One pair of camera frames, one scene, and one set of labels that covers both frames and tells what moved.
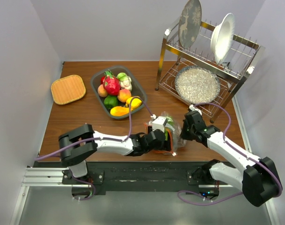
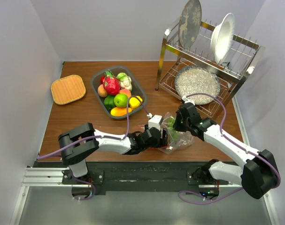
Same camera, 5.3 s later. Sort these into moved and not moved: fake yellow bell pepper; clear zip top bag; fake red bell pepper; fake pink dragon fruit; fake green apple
Moved: clear zip top bag; fake green apple
Not moved: fake pink dragon fruit; fake red bell pepper; fake yellow bell pepper
